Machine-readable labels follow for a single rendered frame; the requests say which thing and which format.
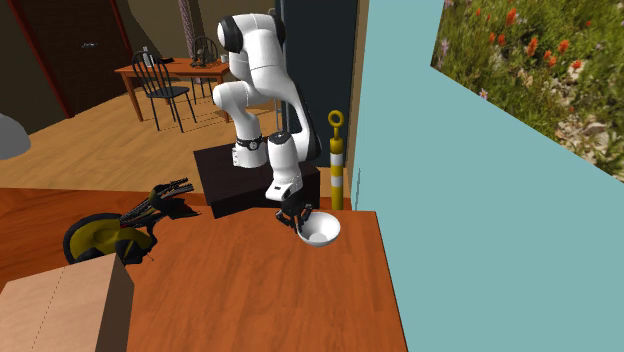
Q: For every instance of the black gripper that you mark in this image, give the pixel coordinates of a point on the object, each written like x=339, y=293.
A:
x=294, y=206

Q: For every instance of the white bowl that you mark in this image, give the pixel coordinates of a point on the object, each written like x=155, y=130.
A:
x=322, y=229

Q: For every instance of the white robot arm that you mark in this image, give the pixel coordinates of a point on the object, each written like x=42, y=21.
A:
x=258, y=73

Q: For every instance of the dark robot stand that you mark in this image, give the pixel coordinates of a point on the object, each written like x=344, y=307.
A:
x=229, y=183

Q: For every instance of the yellow and black helmet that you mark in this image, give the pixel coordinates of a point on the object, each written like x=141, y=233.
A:
x=112, y=234

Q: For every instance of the black metal chair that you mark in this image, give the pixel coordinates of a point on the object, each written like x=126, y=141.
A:
x=204, y=53
x=161, y=85

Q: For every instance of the orange wooden table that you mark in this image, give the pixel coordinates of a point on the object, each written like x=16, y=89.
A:
x=180, y=68

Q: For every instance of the tan cardboard box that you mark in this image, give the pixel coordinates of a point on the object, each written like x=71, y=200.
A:
x=53, y=312

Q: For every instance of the dark wooden door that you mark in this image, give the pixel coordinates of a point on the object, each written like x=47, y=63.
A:
x=73, y=48

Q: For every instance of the grey rounded object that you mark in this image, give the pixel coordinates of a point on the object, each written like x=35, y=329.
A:
x=10, y=139

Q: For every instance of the yellow and white post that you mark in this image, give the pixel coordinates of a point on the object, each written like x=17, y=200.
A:
x=336, y=166

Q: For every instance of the flower meadow wall picture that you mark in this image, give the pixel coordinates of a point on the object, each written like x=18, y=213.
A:
x=541, y=68

